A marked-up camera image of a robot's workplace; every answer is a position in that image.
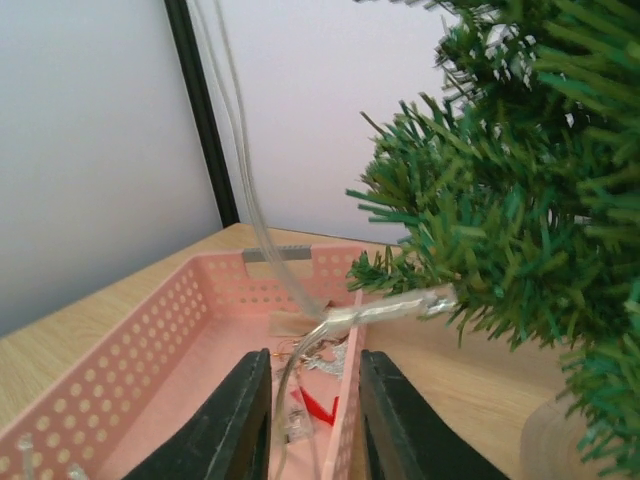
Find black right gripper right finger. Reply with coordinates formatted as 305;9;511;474
359;350;506;480

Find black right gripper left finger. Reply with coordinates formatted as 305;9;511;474
125;348;272;480

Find pink perforated plastic basket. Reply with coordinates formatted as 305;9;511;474
1;244;366;479

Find clear led string lights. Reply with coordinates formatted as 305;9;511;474
187;1;457;479

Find round wooden tree base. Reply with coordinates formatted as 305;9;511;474
520;394;616;480

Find small green christmas tree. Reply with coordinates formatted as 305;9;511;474
348;1;639;479

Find red ribbon bow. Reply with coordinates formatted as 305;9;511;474
291;387;340;427

